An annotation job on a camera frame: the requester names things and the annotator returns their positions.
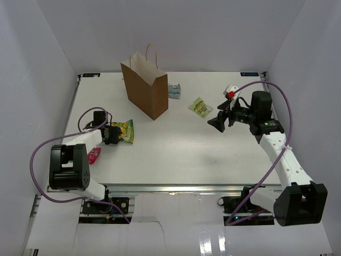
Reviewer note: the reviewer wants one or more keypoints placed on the aluminium table frame rail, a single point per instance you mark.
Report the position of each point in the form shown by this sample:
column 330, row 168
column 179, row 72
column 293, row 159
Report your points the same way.
column 178, row 151

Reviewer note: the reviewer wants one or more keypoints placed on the blue white snack packet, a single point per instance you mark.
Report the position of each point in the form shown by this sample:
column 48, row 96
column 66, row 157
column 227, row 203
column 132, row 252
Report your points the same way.
column 174, row 91

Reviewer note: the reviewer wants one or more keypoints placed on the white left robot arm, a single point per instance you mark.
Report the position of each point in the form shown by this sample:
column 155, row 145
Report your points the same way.
column 69, row 164

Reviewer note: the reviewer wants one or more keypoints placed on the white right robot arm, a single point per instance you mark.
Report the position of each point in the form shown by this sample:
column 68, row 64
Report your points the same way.
column 301, row 200

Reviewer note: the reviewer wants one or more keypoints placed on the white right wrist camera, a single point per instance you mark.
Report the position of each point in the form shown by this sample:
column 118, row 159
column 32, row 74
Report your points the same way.
column 231, row 94

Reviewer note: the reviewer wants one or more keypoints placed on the green yellow snack packet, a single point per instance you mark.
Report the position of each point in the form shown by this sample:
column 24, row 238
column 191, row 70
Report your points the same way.
column 200, row 107

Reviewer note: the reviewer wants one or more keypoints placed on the red snack packet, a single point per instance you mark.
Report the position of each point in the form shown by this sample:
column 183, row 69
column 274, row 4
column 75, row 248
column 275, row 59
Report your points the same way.
column 93, row 155

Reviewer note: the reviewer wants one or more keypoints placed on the brown paper bag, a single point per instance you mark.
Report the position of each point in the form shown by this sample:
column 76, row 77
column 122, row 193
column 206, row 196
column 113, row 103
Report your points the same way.
column 146, row 84

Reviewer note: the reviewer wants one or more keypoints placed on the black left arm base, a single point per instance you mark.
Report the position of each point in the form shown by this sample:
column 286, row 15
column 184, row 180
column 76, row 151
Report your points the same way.
column 90, row 207

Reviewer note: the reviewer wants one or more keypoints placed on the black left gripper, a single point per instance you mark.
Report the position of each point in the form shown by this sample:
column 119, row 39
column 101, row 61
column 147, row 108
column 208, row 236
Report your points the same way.
column 115, row 130

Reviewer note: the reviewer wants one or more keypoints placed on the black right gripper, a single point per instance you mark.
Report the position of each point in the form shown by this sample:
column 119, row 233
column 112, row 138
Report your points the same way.
column 218, row 122

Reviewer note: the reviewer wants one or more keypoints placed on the green Fox's candy bag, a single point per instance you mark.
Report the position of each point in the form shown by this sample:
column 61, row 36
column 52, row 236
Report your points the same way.
column 127, row 131

